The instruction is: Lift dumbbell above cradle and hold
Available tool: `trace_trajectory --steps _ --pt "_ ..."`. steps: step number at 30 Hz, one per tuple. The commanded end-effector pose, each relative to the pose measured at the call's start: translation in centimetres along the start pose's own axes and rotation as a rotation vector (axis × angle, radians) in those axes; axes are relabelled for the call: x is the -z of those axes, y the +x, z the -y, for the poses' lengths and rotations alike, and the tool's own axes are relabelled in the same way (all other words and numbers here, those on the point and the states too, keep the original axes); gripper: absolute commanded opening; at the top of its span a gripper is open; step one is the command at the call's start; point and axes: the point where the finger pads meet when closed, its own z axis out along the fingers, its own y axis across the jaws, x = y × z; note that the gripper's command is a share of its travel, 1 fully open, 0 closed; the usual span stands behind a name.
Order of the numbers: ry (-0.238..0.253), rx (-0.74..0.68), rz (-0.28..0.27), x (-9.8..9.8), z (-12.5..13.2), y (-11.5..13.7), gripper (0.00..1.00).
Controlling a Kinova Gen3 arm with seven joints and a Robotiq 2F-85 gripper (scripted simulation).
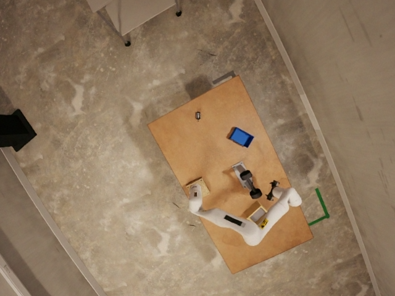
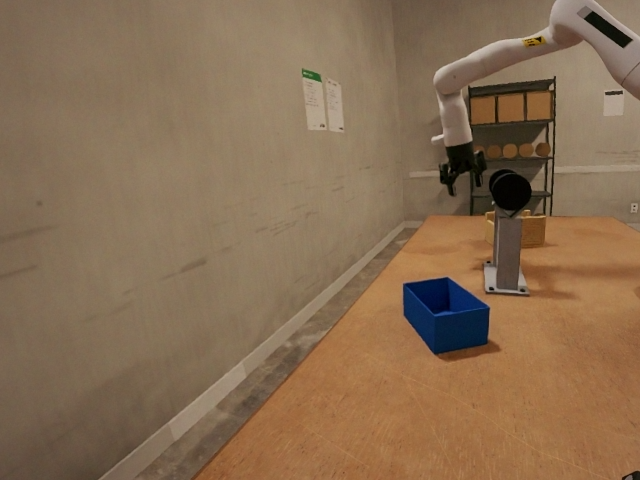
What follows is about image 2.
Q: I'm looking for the blue open box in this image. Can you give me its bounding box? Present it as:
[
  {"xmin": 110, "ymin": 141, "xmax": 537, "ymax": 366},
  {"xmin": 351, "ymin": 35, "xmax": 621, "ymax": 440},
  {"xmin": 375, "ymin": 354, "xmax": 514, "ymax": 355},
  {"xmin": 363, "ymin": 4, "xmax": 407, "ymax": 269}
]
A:
[{"xmin": 403, "ymin": 277, "xmax": 490, "ymax": 354}]

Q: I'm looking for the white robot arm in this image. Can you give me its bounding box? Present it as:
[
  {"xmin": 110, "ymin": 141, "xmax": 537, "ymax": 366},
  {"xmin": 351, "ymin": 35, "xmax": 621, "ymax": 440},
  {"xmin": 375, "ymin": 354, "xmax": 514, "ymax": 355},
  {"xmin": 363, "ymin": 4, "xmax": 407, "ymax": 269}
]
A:
[{"xmin": 431, "ymin": 0, "xmax": 640, "ymax": 146}]

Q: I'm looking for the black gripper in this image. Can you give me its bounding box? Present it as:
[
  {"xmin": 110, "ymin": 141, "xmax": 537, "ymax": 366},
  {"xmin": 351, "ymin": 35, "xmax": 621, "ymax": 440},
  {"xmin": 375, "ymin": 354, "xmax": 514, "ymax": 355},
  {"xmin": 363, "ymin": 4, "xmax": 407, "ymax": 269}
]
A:
[{"xmin": 439, "ymin": 140, "xmax": 487, "ymax": 197}]

